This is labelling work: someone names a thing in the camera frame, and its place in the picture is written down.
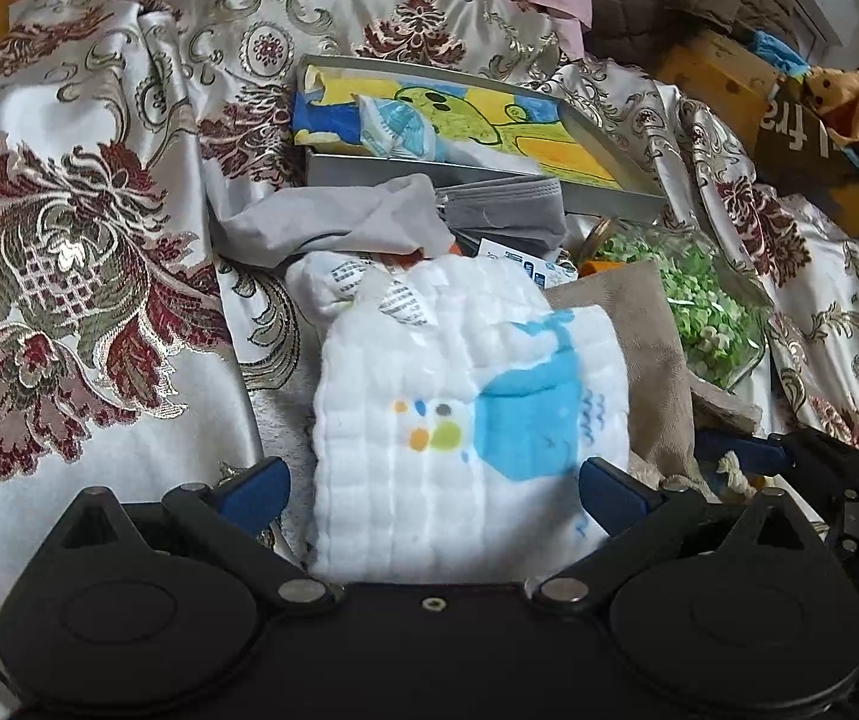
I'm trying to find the small white blue packet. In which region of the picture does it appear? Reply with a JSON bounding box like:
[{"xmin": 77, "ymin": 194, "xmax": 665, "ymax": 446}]
[{"xmin": 478, "ymin": 236, "xmax": 550, "ymax": 272}]

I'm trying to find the white knotted rope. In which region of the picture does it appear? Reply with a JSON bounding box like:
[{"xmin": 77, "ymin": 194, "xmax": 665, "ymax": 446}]
[{"xmin": 716, "ymin": 450, "xmax": 762, "ymax": 497}]

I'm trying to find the blue white plastic packet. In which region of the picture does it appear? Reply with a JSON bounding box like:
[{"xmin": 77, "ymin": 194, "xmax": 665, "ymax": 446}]
[{"xmin": 354, "ymin": 94, "xmax": 445, "ymax": 162}]

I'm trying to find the floral satin blanket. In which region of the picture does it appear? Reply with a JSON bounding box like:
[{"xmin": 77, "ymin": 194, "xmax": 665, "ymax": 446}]
[{"xmin": 0, "ymin": 0, "xmax": 859, "ymax": 691}]

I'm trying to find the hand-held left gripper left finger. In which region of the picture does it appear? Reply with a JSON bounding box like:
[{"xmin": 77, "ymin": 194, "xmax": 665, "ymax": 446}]
[{"xmin": 39, "ymin": 456, "xmax": 344, "ymax": 608}]

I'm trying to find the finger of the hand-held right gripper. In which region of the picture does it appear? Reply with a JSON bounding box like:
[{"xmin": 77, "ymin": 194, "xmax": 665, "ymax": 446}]
[{"xmin": 698, "ymin": 429, "xmax": 859, "ymax": 501}]

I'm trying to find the brown plush toy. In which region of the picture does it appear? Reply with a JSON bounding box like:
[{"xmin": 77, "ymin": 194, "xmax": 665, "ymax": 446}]
[{"xmin": 803, "ymin": 64, "xmax": 859, "ymax": 145}]

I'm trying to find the tan cardboard box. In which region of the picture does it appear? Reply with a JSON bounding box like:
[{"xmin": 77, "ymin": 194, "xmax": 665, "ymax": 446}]
[{"xmin": 654, "ymin": 30, "xmax": 785, "ymax": 132}]

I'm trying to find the white whale print muslin towel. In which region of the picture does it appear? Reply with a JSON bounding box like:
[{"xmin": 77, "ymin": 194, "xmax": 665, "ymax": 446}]
[{"xmin": 286, "ymin": 251, "xmax": 633, "ymax": 586}]

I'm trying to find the beige towel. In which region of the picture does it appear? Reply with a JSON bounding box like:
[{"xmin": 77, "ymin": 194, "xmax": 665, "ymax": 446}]
[{"xmin": 545, "ymin": 259, "xmax": 764, "ymax": 496}]

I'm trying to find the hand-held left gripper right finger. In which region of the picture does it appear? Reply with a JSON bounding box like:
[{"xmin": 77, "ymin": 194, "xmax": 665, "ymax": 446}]
[{"xmin": 530, "ymin": 457, "xmax": 834, "ymax": 612}]

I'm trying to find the grey face mask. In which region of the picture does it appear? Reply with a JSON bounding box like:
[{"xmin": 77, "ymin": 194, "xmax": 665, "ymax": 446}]
[{"xmin": 436, "ymin": 172, "xmax": 567, "ymax": 256}]

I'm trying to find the light blue cloth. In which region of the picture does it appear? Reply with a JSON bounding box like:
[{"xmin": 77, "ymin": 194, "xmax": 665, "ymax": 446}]
[{"xmin": 746, "ymin": 30, "xmax": 810, "ymax": 80}]

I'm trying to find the light grey cloth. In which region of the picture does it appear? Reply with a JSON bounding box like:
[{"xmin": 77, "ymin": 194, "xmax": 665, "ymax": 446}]
[{"xmin": 208, "ymin": 172, "xmax": 453, "ymax": 271}]

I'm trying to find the brown printed cardboard box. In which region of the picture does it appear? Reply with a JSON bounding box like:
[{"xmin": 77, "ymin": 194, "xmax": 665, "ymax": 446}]
[{"xmin": 753, "ymin": 81, "xmax": 859, "ymax": 192}]

